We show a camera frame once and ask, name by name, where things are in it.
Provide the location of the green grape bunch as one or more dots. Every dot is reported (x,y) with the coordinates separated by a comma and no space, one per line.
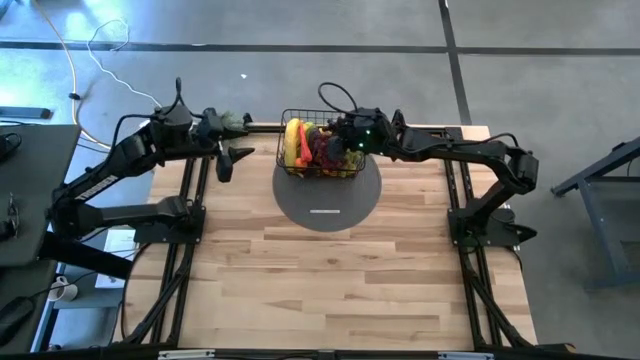
(354,162)

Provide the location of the black desk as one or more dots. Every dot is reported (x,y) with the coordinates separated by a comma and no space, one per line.
(25,165)

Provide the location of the grey metal desk frame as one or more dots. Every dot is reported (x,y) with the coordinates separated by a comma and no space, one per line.
(600,225)

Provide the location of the green potted plant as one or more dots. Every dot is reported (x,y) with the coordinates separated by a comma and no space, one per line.
(232,120)

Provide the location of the black flat bar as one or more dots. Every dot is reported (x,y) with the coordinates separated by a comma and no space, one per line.
(25,112)

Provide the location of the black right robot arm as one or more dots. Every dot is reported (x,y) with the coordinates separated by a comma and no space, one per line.
(465,147)

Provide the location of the black aluminium table frame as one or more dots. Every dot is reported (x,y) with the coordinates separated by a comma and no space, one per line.
(425,131)

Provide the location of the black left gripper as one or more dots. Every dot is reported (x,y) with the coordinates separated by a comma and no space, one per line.
(220,132)

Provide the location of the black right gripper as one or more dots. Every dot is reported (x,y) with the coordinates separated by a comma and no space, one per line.
(367,132)

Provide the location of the white paper booklet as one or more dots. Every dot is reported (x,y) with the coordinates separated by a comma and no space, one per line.
(117,250)

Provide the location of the black pouch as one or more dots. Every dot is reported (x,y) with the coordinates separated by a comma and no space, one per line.
(15,320)

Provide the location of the grey round woven placemat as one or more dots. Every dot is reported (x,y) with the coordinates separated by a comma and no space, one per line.
(325,200)

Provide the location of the white mug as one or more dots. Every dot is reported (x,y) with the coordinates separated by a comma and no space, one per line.
(62,290)

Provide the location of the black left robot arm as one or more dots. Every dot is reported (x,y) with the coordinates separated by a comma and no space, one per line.
(95,182)

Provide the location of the black frame bracket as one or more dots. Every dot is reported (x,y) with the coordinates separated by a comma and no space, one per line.
(398,116)
(247,119)

